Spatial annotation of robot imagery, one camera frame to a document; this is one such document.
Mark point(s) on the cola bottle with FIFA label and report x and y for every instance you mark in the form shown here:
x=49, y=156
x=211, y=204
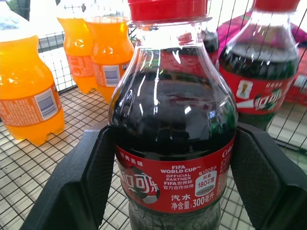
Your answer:
x=172, y=107

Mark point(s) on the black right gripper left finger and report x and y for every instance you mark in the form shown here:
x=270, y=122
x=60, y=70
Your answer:
x=69, y=182

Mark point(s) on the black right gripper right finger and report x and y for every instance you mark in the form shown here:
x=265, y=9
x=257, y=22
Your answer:
x=271, y=182

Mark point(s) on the orange soda bottle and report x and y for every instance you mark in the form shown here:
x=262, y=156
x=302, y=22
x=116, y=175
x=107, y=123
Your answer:
x=21, y=76
x=110, y=50
x=76, y=48

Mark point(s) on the cola bottle with red label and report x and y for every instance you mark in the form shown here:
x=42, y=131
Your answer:
x=211, y=40
x=259, y=60

